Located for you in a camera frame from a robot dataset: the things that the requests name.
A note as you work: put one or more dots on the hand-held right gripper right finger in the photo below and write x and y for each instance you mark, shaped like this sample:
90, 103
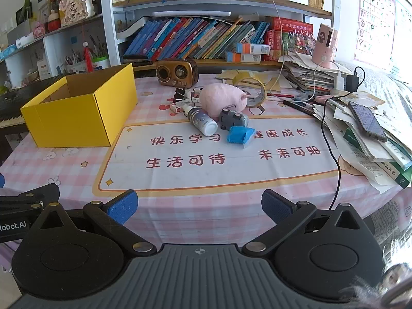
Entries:
276, 204

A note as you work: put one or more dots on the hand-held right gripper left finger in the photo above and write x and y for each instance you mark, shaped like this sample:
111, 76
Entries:
124, 204

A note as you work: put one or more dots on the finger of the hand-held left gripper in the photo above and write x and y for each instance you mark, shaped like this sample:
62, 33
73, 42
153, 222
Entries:
1, 180
45, 191

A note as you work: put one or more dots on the yellow cardboard box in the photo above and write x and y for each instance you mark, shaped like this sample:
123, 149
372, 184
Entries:
70, 119

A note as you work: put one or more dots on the grey toy truck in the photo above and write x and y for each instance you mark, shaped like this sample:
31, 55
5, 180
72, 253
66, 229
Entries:
231, 119

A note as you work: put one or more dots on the white spray bottle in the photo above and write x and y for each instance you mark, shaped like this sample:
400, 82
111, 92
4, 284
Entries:
201, 120

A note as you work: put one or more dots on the pink plush pig toy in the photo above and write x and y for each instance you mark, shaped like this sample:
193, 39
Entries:
222, 98

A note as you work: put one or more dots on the desktop with pink checked cloth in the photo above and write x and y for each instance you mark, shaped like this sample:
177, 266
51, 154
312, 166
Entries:
209, 167

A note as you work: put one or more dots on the black electronic keyboard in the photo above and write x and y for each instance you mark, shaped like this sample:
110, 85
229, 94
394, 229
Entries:
9, 106

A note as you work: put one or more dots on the pile of papers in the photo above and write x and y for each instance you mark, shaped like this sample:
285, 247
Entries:
363, 154

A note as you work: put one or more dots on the black marker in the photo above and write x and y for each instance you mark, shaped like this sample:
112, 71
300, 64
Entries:
297, 106

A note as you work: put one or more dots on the yellowish tape roll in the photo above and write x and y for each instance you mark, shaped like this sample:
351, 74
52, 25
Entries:
257, 102

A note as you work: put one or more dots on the red pencil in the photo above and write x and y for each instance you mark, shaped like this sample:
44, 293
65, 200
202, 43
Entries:
280, 95

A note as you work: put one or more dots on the small red white box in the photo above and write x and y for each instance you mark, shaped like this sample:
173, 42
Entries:
177, 107

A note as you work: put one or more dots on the dark smartphone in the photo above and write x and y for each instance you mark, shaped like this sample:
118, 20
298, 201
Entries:
367, 120

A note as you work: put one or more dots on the white pen holder with pens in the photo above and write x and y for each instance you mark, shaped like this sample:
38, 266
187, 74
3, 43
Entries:
75, 67

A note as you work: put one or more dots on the blue tissue pack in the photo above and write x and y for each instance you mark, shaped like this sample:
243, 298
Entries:
8, 52

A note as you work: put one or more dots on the white cube shelf unit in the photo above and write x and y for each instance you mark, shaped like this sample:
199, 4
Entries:
53, 51

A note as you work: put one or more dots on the white can with green lid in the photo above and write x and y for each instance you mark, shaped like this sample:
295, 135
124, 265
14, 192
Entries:
100, 62

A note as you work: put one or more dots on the red tassel ornament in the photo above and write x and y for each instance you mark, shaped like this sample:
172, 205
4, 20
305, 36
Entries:
87, 58

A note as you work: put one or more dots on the white tissue pack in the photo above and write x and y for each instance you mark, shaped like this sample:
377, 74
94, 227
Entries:
24, 41

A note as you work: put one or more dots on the black power adapter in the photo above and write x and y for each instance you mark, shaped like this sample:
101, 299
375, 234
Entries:
353, 83

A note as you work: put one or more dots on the brown retro radio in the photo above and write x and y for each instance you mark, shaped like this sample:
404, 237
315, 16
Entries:
177, 70

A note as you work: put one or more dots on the blue orange small carton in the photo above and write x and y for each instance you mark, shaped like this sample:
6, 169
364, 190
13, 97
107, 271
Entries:
252, 48
243, 57

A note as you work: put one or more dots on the small pink box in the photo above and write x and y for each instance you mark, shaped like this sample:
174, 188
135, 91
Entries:
40, 30

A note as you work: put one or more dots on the red patterned carton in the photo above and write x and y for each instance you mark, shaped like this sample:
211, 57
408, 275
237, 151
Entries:
273, 45

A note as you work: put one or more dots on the pink cylindrical desk device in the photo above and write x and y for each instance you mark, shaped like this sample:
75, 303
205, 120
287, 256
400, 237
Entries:
325, 46

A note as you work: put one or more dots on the red white doll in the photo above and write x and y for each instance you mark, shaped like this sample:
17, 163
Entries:
54, 22

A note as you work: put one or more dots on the white thick book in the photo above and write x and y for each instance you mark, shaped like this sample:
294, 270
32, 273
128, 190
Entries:
128, 28

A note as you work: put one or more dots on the row of colourful thin books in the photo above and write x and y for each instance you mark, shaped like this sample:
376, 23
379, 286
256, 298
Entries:
193, 38

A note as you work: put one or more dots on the white wooden bookshelf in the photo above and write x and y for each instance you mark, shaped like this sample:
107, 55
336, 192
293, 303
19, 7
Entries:
107, 22

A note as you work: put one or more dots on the white flowered ceramic figurine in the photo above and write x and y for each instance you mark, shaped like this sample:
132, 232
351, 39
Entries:
77, 6

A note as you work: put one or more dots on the white light bar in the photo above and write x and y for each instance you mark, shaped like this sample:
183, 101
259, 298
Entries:
191, 13

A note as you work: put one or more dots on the alphabet wall poster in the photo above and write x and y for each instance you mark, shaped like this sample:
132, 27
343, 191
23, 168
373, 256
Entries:
375, 22

